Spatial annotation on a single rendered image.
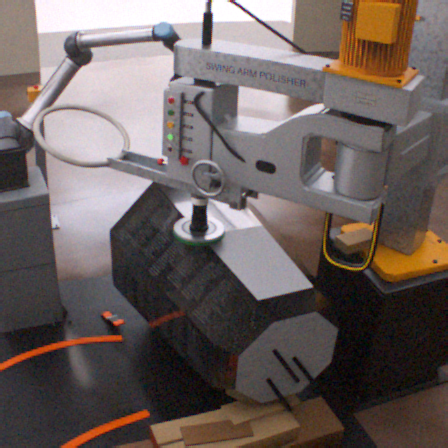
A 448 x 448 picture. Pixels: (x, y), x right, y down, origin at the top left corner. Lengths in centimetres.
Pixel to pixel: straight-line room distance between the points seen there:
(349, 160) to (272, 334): 72
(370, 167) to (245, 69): 56
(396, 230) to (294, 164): 86
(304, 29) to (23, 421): 898
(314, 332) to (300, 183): 62
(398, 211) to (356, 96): 97
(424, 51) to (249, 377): 154
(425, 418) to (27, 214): 233
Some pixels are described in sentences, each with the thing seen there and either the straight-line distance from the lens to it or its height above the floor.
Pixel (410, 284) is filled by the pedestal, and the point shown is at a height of 74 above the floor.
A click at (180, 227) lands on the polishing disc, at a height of 92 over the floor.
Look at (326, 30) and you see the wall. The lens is 1107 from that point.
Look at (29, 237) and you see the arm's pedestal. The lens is 326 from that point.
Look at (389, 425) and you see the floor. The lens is 311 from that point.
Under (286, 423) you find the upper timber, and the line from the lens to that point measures 267.
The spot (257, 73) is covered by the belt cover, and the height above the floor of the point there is 168.
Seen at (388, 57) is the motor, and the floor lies 183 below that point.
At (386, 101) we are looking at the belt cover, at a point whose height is 168.
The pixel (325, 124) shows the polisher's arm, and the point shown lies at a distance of 210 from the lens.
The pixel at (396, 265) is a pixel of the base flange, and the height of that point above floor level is 78.
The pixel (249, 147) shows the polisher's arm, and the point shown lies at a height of 138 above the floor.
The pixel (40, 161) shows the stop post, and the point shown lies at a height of 54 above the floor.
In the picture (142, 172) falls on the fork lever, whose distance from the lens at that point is 261.
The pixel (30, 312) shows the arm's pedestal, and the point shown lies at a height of 12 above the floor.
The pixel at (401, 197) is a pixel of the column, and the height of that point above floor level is 106.
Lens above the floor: 221
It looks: 29 degrees down
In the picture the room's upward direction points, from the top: 3 degrees clockwise
